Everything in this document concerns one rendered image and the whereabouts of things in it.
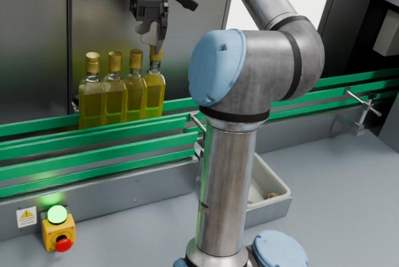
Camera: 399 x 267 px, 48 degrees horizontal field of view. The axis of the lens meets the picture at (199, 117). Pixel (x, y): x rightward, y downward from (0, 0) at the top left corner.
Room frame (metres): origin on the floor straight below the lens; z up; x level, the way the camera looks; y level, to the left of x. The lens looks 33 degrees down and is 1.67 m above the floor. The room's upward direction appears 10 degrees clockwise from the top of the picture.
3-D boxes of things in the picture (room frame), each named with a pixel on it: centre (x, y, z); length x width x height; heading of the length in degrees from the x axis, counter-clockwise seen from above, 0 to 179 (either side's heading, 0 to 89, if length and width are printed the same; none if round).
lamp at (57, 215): (0.75, 0.30, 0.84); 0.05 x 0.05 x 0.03
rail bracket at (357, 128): (1.40, -0.55, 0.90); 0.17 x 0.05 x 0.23; 34
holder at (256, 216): (1.05, -0.16, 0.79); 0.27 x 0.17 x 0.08; 34
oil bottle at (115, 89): (1.01, 0.24, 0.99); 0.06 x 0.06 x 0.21; 33
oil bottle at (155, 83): (1.08, 0.15, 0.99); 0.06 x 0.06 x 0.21; 33
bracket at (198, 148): (1.06, -0.01, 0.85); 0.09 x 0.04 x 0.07; 34
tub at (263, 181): (1.02, -0.17, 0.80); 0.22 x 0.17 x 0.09; 34
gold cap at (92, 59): (0.98, 0.29, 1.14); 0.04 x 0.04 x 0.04
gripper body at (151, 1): (1.07, 0.17, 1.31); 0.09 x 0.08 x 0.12; 117
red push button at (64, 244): (0.71, 0.27, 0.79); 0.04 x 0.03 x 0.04; 124
